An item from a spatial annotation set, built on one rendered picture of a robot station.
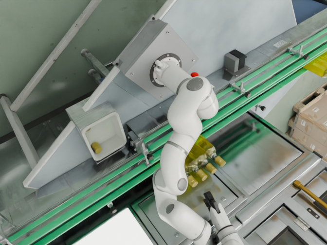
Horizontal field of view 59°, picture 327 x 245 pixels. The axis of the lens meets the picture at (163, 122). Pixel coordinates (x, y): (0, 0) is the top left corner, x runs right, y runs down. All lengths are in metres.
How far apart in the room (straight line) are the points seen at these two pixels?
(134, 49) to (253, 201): 0.89
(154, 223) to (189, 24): 0.93
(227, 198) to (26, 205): 0.92
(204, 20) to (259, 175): 0.83
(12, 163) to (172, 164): 1.22
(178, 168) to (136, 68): 0.44
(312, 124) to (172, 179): 4.29
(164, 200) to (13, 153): 1.17
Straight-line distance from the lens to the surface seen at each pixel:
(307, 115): 5.15
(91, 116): 1.26
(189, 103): 0.93
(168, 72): 1.16
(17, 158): 1.96
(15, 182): 1.85
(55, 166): 1.42
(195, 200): 1.47
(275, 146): 1.74
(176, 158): 0.94
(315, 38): 2.05
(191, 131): 0.96
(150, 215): 1.46
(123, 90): 1.32
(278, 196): 1.55
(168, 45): 1.19
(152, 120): 1.41
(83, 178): 1.42
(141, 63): 1.16
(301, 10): 2.33
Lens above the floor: 1.70
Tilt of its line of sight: 36 degrees down
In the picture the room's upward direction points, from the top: 134 degrees clockwise
